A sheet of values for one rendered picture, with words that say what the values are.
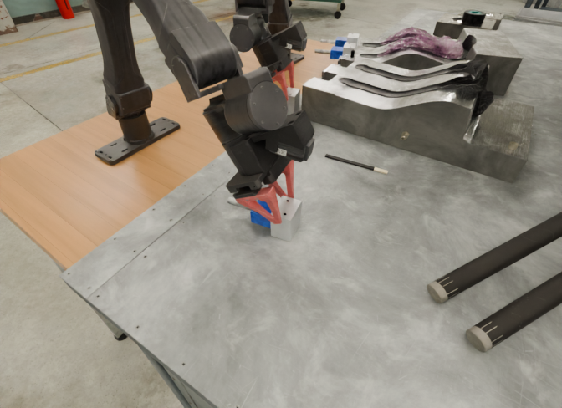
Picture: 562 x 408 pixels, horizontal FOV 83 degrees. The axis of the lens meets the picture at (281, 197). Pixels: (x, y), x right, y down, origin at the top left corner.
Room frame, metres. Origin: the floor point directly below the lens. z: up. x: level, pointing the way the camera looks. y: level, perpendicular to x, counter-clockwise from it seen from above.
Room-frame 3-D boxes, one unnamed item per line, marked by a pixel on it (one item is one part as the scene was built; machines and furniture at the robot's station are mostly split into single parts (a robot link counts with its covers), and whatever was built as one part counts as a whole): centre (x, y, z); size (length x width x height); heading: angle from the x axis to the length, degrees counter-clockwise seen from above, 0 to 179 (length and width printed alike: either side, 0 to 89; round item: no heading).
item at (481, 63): (0.75, -0.33, 0.92); 0.35 x 0.16 x 0.09; 57
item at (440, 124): (0.74, -0.33, 0.87); 0.50 x 0.26 x 0.14; 57
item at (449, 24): (1.43, -0.75, 0.84); 0.20 x 0.15 x 0.07; 57
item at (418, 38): (1.08, -0.45, 0.90); 0.26 x 0.18 x 0.08; 74
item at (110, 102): (0.65, 0.33, 0.90); 0.09 x 0.06 x 0.06; 137
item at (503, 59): (1.08, -0.46, 0.86); 0.50 x 0.26 x 0.11; 74
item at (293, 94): (0.82, 0.02, 0.83); 0.13 x 0.05 x 0.05; 70
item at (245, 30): (0.80, 0.07, 1.03); 0.12 x 0.09 x 0.12; 168
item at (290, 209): (0.39, 0.03, 0.83); 0.13 x 0.05 x 0.05; 66
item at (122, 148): (0.66, 0.34, 0.84); 0.20 x 0.07 x 0.08; 145
